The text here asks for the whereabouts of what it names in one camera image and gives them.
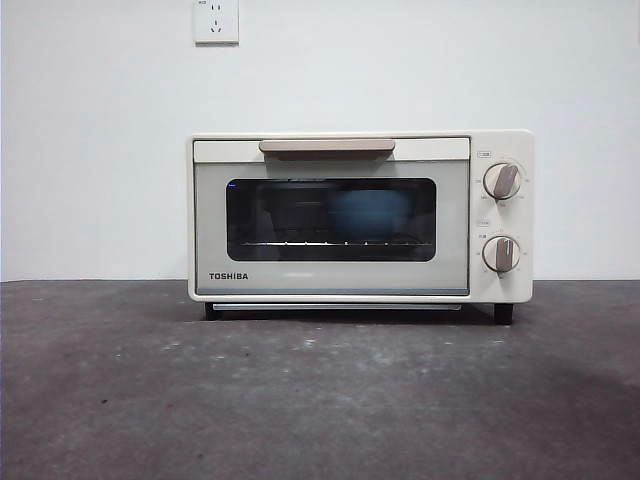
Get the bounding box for blue ribbed bowl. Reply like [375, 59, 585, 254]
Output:
[326, 188, 414, 242]

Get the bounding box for oven timer knob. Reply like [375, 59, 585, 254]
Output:
[481, 235, 522, 274]

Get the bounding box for oven temperature knob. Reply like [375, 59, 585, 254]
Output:
[481, 162, 523, 202]

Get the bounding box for cream Toshiba toaster oven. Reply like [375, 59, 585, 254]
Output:
[187, 129, 535, 326]

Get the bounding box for chrome wire oven rack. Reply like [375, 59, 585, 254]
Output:
[241, 239, 434, 249]

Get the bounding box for white wall socket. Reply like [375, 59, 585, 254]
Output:
[193, 0, 241, 48]

